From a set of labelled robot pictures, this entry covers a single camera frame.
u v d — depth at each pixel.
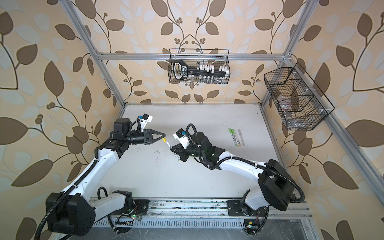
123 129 0.61
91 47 0.87
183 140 0.67
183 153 0.68
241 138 1.01
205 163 0.60
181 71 0.84
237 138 1.00
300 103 0.74
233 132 1.02
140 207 0.74
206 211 0.74
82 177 0.44
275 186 0.42
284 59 0.91
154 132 0.70
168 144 0.73
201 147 0.59
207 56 0.89
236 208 0.72
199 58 0.91
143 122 0.71
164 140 0.72
